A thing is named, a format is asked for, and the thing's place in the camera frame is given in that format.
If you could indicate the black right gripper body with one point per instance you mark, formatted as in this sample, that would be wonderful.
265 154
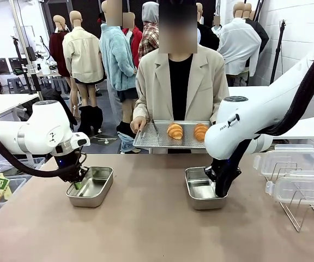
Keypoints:
210 173

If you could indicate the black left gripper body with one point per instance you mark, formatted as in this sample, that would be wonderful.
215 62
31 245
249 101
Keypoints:
73 166

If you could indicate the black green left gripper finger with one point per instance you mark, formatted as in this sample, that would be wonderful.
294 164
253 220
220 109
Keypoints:
78 185
85 171

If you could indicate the steel rectangular container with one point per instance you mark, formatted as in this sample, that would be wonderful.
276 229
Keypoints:
198 191
97 191

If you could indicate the golden croissant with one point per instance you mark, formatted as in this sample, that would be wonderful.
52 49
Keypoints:
175 131
200 133

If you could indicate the perforated metal baking tray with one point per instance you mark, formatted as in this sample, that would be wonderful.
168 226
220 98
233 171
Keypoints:
157 139

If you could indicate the metal tongs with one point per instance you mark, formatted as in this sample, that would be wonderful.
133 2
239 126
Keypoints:
156 131

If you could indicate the clear plastic container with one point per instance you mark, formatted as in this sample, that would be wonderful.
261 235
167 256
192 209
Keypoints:
293 159

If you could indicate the clear plastic clip lid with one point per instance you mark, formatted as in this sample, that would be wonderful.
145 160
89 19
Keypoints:
304 188

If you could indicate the person's right forearm beige sleeve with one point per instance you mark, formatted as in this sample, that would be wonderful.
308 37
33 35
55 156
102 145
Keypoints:
142 109

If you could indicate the person's right hand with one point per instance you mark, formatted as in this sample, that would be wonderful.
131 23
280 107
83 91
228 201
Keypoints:
138 124

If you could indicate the clear plastic storage bin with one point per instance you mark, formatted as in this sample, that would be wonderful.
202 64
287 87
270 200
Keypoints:
34 162
18 185

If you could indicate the black boots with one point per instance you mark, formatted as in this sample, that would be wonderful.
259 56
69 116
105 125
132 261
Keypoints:
91 117

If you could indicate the white work table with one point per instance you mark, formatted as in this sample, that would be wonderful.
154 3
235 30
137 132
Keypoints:
7 102

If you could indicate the person in beige blazer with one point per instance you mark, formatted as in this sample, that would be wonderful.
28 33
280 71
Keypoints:
181 82

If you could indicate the grey plastic stool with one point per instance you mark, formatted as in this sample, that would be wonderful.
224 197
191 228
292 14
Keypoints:
15 84

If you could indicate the mannequin in cream jacket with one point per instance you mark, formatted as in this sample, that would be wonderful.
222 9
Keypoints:
82 54

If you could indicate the mannequin in blue fleece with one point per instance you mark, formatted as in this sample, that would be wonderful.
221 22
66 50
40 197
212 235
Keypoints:
116 60

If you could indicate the mannequin in dark red dress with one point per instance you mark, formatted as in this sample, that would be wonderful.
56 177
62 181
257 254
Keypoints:
57 49

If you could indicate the slanted metal pole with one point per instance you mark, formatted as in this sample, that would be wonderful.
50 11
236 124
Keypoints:
27 49

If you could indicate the mannequin in white shirt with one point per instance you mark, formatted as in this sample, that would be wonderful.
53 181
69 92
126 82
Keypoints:
238 46

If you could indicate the black tripod stand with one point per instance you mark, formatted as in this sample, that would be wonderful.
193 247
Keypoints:
278 54

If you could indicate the mannequin in black jacket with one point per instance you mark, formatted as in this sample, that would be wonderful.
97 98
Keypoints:
207 35

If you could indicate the mannequin in red jacket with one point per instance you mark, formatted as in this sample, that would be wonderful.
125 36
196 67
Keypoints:
135 41

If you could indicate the mannequin in black coat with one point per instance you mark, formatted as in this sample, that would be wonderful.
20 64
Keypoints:
260 32

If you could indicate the mannequin in plaid hooded shirt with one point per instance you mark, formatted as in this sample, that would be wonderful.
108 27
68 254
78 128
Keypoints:
148 35

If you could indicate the black camera stand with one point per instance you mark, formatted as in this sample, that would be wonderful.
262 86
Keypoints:
20 62

